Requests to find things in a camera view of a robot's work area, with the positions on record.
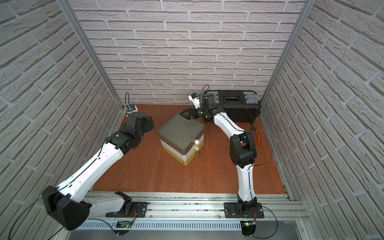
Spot three-drawer storage box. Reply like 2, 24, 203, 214
158, 112, 205, 166

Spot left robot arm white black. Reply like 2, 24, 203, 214
42, 111, 155, 231

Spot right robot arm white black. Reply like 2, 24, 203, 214
181, 93, 257, 216

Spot black plastic toolbox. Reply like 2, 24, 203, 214
204, 90, 261, 123

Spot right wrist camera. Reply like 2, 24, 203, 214
189, 93, 201, 109

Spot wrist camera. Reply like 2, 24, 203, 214
127, 104, 138, 115
189, 93, 201, 109

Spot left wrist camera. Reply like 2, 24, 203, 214
127, 104, 138, 115

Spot orange handled pliers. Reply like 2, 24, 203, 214
250, 123, 261, 144

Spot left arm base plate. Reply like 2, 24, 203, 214
106, 202, 149, 218

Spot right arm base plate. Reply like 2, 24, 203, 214
224, 202, 265, 219

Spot left base cable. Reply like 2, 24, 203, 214
8, 194, 127, 240

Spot base cable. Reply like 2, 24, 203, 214
8, 194, 127, 240
248, 205, 280, 240

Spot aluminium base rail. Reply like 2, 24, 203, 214
78, 192, 309, 231

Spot right base cable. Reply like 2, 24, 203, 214
248, 205, 280, 240

